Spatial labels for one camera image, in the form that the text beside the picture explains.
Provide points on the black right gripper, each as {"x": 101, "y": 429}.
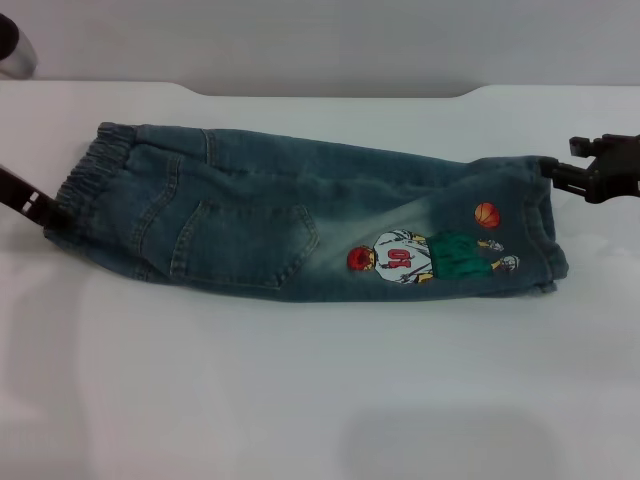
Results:
{"x": 617, "y": 167}

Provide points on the blue denim shorts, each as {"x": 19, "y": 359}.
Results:
{"x": 275, "y": 225}

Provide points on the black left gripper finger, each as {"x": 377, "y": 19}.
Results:
{"x": 30, "y": 200}

